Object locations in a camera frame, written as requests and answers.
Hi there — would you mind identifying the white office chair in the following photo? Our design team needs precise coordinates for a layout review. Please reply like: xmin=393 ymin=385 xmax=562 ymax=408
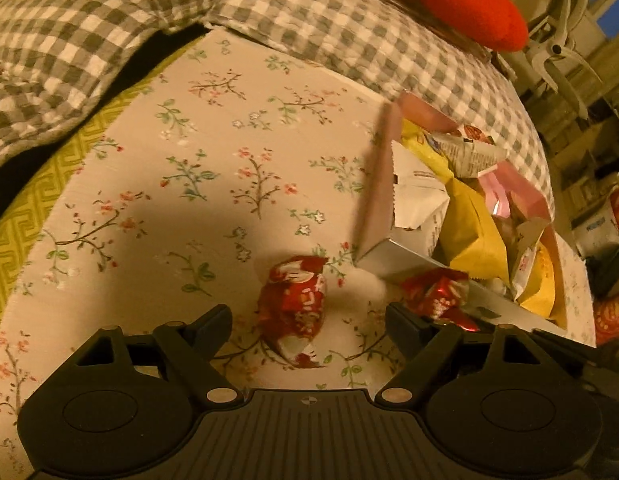
xmin=504 ymin=0 xmax=607 ymax=118

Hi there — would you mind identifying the grey checked quilt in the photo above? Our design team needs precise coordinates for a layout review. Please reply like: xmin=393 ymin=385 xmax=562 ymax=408
xmin=0 ymin=0 xmax=230 ymax=176

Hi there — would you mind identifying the orange patterned bag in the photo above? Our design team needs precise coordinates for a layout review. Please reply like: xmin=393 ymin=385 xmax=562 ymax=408
xmin=592 ymin=294 xmax=619 ymax=347

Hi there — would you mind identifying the green patterned mat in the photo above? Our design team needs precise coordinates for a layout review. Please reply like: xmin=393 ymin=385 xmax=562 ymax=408
xmin=0 ymin=40 xmax=213 ymax=273

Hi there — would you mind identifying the white torn snack packet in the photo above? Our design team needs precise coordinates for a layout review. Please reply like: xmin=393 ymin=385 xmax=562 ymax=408
xmin=387 ymin=141 xmax=453 ymax=258

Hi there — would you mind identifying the small yellow snack packet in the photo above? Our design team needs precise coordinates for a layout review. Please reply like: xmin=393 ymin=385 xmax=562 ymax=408
xmin=517 ymin=242 xmax=557 ymax=318

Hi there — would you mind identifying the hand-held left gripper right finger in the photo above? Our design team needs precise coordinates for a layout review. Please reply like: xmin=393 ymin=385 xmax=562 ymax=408
xmin=382 ymin=302 xmax=541 ymax=406

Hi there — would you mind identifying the white snack packet red print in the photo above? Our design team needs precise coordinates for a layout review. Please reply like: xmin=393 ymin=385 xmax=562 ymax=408
xmin=424 ymin=125 xmax=507 ymax=178

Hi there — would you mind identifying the white plastic bag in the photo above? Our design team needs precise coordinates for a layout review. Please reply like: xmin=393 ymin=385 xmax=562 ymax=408
xmin=572 ymin=175 xmax=619 ymax=258

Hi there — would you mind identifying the dark box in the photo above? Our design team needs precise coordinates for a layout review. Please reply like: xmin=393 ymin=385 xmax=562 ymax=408
xmin=584 ymin=244 xmax=619 ymax=301

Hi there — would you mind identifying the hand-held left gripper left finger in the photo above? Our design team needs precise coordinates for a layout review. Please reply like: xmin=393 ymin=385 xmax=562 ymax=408
xmin=74 ymin=304 xmax=246 ymax=406

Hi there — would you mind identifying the pink cardboard box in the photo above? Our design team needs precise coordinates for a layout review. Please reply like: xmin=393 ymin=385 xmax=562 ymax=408
xmin=354 ymin=91 xmax=570 ymax=338

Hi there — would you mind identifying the clear plastic snack packet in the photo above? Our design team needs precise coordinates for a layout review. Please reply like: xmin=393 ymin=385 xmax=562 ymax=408
xmin=477 ymin=277 xmax=517 ymax=301

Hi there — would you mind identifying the large yellow snack packet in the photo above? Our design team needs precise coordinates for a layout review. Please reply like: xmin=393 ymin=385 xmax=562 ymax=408
xmin=442 ymin=175 xmax=510 ymax=281

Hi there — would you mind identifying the small white snack carton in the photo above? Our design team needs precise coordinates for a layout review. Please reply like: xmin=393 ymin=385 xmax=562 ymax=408
xmin=507 ymin=217 xmax=550 ymax=291

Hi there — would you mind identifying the floral bed sheet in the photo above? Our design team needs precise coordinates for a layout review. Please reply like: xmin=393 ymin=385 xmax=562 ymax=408
xmin=0 ymin=25 xmax=597 ymax=463

